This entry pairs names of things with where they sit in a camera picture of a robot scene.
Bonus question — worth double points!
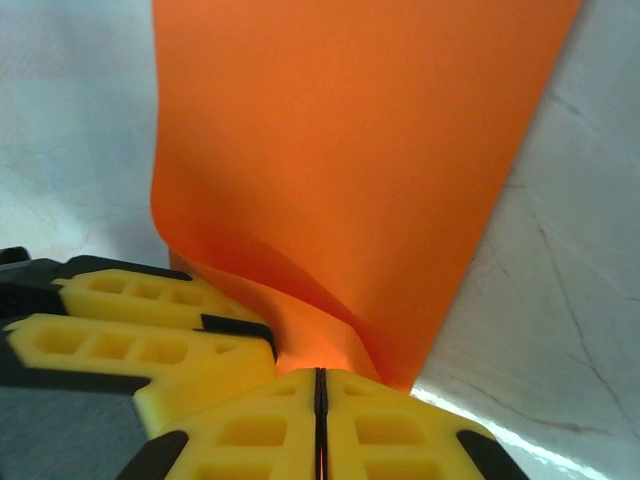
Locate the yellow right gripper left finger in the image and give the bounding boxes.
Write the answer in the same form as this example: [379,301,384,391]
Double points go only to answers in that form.
[117,368,320,480]

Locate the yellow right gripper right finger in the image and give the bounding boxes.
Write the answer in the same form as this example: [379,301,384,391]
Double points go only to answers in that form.
[320,368,524,480]

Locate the orange paper sheet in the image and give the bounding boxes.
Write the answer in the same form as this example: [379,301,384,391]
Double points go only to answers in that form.
[148,0,584,396]

